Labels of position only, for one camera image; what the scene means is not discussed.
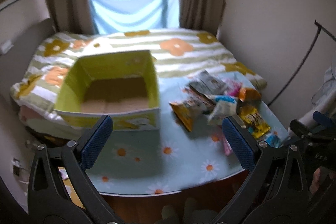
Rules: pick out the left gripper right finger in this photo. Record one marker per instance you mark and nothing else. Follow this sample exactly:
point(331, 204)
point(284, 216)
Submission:
point(275, 190)

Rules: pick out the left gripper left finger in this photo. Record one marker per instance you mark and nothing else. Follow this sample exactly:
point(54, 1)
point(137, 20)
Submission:
point(60, 190)

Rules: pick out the gold chocolate snack packet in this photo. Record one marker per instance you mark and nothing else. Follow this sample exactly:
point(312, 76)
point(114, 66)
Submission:
point(252, 119)

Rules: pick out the orange waffle snack packet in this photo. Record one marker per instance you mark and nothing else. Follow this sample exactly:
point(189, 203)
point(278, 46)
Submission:
point(249, 94)

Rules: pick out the white blue snack packet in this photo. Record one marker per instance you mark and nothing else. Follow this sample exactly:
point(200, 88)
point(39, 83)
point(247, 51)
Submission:
point(225, 106)

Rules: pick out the pink white snack packet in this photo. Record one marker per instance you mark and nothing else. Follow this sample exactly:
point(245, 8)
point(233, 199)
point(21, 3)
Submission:
point(232, 87)

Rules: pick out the person's right hand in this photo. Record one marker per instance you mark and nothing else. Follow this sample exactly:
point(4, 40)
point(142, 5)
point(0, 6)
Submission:
point(318, 176)

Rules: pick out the light blue daisy tablecloth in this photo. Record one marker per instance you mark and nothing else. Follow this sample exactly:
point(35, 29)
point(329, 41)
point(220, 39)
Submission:
point(167, 160)

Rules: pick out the striped floral duvet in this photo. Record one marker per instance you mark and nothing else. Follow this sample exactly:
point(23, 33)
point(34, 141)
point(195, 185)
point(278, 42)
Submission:
point(176, 52)

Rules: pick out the yellow orange snack packet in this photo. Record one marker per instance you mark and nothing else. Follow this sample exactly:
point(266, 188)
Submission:
point(188, 110)

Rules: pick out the grey white snack packet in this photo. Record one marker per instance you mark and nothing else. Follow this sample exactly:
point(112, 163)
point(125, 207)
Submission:
point(205, 83)

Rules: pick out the yellow-green cardboard box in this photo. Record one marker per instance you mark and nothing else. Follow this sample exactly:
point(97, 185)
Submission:
point(122, 85)

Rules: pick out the light blue hanging sheet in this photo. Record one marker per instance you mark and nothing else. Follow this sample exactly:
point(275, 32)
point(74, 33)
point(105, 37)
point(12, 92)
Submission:
point(111, 16)

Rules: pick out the white wall switch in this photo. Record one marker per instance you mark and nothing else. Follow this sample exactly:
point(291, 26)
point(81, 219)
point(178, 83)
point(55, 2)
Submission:
point(5, 47)

